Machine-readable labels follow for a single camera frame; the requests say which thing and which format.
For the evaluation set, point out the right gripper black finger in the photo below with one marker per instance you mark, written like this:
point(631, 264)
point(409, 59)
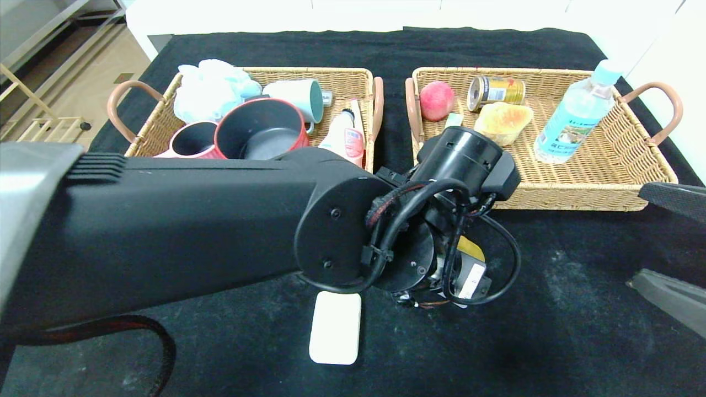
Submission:
point(673, 298)
point(678, 201)

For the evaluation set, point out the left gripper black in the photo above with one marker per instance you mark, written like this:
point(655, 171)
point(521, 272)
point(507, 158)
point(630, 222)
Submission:
point(473, 279)

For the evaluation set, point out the yellow pear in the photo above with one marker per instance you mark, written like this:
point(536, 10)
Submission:
point(471, 248)

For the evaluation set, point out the white soap bar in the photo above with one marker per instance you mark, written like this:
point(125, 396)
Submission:
point(335, 331)

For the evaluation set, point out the green chewing gum pack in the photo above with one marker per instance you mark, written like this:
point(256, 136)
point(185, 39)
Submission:
point(454, 120)

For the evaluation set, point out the golden striped bread roll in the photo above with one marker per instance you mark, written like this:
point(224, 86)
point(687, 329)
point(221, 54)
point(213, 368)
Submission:
point(507, 121)

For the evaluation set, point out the pink lotion tube white cap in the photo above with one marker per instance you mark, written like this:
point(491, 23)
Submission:
point(354, 144)

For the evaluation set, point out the yellow drink can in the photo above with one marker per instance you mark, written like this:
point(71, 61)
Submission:
point(502, 91)

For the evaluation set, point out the white bottle with black tip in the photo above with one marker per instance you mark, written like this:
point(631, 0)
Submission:
point(333, 138)

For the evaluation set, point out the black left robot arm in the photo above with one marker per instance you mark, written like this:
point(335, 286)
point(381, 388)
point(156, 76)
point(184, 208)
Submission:
point(193, 231)

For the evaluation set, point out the black table cloth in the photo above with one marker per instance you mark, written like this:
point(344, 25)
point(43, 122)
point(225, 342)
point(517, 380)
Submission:
point(551, 342)

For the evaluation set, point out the clear water bottle blue cap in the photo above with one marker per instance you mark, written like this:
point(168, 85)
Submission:
point(579, 113)

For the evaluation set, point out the pink peach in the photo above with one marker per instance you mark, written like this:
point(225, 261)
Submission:
point(437, 102)

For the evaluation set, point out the thin pink and white stick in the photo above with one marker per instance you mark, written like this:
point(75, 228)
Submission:
point(358, 113)

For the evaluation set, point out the clear plastic flat case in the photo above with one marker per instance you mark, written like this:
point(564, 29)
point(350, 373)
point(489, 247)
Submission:
point(327, 98)

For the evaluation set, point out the pink plastic water scoop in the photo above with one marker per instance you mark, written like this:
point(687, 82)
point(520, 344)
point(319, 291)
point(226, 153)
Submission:
point(190, 140)

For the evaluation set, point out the light blue mesh bath pouf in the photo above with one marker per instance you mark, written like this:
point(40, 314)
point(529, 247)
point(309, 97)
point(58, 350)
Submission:
point(209, 91)

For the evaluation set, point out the white cabinet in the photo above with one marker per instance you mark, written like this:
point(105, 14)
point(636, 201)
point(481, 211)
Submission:
point(248, 16)

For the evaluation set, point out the grey metal shelf frame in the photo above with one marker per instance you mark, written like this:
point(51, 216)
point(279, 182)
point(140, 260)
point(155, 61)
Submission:
point(27, 22)

